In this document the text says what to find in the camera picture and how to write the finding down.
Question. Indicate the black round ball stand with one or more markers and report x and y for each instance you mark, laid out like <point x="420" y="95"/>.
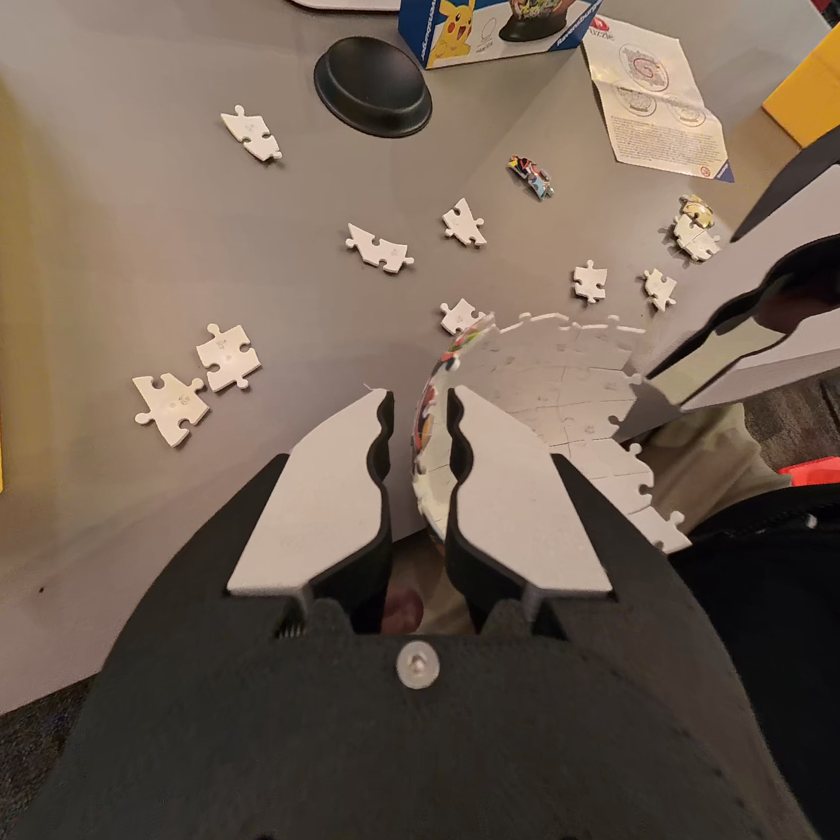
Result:
<point x="371" y="85"/>

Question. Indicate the person's left hand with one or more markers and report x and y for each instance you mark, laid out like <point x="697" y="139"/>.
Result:
<point x="401" y="610"/>

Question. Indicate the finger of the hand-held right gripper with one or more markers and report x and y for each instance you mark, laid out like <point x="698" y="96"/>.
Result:
<point x="787" y="364"/>
<point x="754" y="253"/>

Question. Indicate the white instruction leaflet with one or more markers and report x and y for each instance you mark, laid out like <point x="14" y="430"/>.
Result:
<point x="656" y="111"/>

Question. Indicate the partly built puzzle ball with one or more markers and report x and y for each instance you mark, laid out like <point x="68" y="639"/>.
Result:
<point x="571" y="394"/>

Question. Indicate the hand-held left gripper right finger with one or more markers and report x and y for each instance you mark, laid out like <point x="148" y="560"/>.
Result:
<point x="531" y="518"/>

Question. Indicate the colourful puzzle piece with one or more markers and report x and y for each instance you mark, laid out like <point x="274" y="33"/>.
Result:
<point x="530" y="176"/>

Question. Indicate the orange red object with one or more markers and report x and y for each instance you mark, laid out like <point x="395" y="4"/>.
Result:
<point x="814" y="472"/>

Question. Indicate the white puzzle piece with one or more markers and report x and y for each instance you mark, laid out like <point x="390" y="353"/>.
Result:
<point x="253" y="134"/>
<point x="459" y="318"/>
<point x="172" y="408"/>
<point x="228" y="358"/>
<point x="659" y="290"/>
<point x="464" y="224"/>
<point x="695" y="239"/>
<point x="589" y="283"/>

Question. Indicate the yellow puzzle piece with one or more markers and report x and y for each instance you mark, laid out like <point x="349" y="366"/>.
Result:
<point x="697" y="208"/>

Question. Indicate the blue puzzle box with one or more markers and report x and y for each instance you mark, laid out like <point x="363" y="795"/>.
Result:
<point x="485" y="33"/>

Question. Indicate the white loose puzzle piece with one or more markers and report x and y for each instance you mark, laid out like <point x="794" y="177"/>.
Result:
<point x="253" y="134"/>

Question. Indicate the joined white puzzle pieces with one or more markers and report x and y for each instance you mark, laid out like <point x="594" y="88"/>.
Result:
<point x="379" y="249"/>

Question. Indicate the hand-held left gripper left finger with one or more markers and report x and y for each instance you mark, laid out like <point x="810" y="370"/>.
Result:
<point x="308" y="512"/>

